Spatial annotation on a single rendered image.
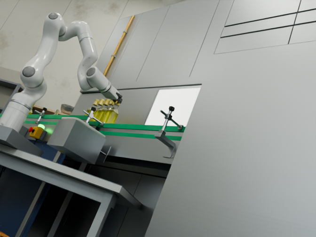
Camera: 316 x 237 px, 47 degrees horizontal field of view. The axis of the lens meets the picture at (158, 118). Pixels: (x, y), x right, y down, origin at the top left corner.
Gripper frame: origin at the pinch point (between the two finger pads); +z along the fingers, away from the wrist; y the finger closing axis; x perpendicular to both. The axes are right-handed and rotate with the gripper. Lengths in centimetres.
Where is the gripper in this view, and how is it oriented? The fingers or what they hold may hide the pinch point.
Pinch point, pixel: (117, 99)
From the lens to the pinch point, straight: 234.6
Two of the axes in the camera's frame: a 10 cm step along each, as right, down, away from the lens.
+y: 8.5, 1.5, -5.1
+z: 3.9, 4.7, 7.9
